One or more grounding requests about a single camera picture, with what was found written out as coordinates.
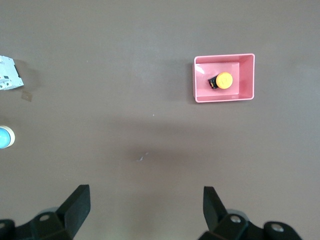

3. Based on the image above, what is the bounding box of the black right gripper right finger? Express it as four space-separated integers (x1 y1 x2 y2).
198 186 305 240

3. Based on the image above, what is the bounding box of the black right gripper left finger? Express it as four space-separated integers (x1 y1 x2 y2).
0 184 91 240

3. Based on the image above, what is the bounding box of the yellow push button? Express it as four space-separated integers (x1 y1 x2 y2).
207 71 234 90

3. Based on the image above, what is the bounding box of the blue dome button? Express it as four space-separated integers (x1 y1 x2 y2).
0 125 16 150

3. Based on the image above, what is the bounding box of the small brown tape piece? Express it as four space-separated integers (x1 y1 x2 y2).
20 90 34 103

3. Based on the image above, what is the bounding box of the pink plastic box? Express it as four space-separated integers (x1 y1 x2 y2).
191 53 256 104

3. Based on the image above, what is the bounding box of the white circuit breaker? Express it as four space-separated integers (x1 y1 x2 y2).
0 55 25 91

